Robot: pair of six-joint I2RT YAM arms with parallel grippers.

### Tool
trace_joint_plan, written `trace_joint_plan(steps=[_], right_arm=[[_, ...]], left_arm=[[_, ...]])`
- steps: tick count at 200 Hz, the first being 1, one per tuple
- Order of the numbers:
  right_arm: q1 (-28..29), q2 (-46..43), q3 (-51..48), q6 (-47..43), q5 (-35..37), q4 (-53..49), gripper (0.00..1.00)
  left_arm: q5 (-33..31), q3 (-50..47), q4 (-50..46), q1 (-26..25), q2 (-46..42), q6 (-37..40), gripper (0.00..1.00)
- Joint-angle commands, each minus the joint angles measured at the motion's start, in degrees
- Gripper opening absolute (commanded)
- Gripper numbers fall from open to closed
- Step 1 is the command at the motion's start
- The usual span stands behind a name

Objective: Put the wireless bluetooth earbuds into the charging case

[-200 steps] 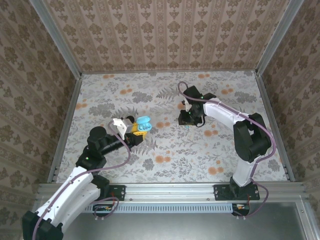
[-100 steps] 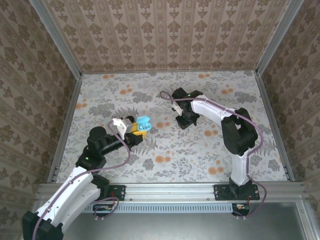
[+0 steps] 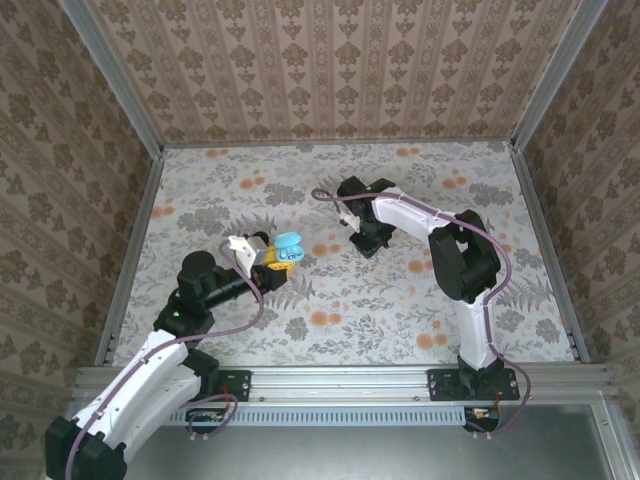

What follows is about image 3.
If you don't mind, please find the light blue earbud charging case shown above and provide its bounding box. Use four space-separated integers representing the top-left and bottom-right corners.
273 230 307 263

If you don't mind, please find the floral patterned table cover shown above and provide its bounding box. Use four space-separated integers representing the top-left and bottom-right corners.
112 142 576 369

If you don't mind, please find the grey metal sheet panel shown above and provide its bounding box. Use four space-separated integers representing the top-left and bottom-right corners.
44 404 640 480

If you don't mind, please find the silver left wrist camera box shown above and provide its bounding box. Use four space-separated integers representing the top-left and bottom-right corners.
225 234 274 269

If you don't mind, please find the aluminium side rail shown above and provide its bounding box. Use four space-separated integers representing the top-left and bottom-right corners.
509 147 591 364
94 147 166 366

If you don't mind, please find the thin aluminium table edge rail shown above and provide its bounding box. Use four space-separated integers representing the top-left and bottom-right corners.
160 137 516 150

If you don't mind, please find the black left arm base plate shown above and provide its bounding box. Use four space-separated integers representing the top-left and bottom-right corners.
164 368 252 403

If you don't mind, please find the long aluminium mounting rail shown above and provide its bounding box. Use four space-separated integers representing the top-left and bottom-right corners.
74 364 614 406

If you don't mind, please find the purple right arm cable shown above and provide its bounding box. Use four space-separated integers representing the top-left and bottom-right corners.
310 187 535 442

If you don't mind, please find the black cable connector box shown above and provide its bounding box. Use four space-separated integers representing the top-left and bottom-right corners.
463 405 502 433
186 407 227 433

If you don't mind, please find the grey slotted cable duct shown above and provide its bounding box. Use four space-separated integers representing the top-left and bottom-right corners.
159 405 466 427

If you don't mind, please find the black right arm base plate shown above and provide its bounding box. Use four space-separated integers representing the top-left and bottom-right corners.
427 368 521 402

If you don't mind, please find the aluminium frame post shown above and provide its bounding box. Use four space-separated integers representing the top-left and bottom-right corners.
57 0 166 156
510 0 609 151

